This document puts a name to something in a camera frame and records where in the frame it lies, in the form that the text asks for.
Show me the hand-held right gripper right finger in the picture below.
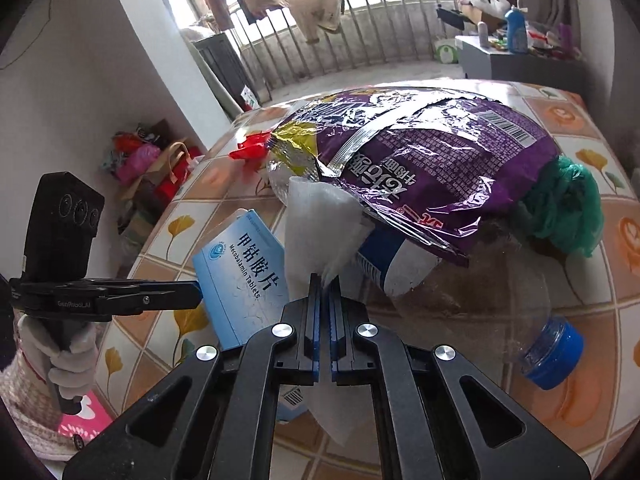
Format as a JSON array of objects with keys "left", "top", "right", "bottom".
[{"left": 327, "top": 280, "right": 591, "bottom": 480}]

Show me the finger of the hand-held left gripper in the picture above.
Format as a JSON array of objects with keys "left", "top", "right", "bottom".
[{"left": 107, "top": 280, "right": 204, "bottom": 315}]

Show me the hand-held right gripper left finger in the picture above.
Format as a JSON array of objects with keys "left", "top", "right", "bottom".
[{"left": 62, "top": 274, "right": 323, "bottom": 480}]

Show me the blue medicine box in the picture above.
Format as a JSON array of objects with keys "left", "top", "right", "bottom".
[{"left": 192, "top": 208, "right": 312, "bottom": 422}]

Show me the white wipe cloth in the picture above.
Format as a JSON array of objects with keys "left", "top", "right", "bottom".
[{"left": 284, "top": 176, "right": 372, "bottom": 447}]

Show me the green plastic bag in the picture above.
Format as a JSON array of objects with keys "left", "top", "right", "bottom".
[{"left": 520, "top": 155, "right": 606, "bottom": 257}]

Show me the person's left forearm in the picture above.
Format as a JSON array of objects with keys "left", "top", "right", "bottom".
[{"left": 0, "top": 347, "right": 86, "bottom": 462}]

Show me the person's left hand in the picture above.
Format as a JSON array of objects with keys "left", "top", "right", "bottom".
[{"left": 17, "top": 310, "right": 101, "bottom": 402}]

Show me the brown paper gift bag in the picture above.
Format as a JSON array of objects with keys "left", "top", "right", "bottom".
[{"left": 120, "top": 142, "right": 194, "bottom": 212}]

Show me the pink printed box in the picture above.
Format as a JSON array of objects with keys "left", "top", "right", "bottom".
[{"left": 57, "top": 394, "right": 114, "bottom": 449}]

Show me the clear bottle with blue cap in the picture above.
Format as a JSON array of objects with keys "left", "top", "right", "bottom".
[{"left": 350, "top": 220, "right": 586, "bottom": 391}]

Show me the red wrapper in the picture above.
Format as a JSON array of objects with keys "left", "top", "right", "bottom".
[{"left": 230, "top": 130, "right": 274, "bottom": 164}]

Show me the purple snack bag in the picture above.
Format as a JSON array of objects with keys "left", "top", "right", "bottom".
[{"left": 267, "top": 87, "right": 556, "bottom": 267}]

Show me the dark cabinet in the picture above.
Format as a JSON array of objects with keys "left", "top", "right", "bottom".
[{"left": 192, "top": 32, "right": 262, "bottom": 112}]

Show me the metal balcony railing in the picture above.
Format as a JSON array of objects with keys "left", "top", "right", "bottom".
[{"left": 227, "top": 0, "right": 482, "bottom": 92}]

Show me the white paper bag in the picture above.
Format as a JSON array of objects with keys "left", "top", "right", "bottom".
[{"left": 434, "top": 37, "right": 461, "bottom": 65}]

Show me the tile patterned tablecloth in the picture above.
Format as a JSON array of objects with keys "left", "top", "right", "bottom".
[{"left": 95, "top": 77, "right": 640, "bottom": 480}]

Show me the grey cabinet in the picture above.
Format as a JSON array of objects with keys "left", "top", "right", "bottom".
[{"left": 457, "top": 35, "right": 587, "bottom": 81}]

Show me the hanging beige cloth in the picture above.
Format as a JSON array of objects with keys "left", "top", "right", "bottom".
[{"left": 295, "top": 0, "right": 347, "bottom": 44}]

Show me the cardboard box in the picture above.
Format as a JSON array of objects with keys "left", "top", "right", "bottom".
[{"left": 460, "top": 2, "right": 510, "bottom": 37}]

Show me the blue detergent bottle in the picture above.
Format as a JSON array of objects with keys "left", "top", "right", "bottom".
[{"left": 504, "top": 6, "right": 530, "bottom": 54}]

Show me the white plastic bag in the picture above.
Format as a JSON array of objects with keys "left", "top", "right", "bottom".
[{"left": 460, "top": 0, "right": 512, "bottom": 19}]

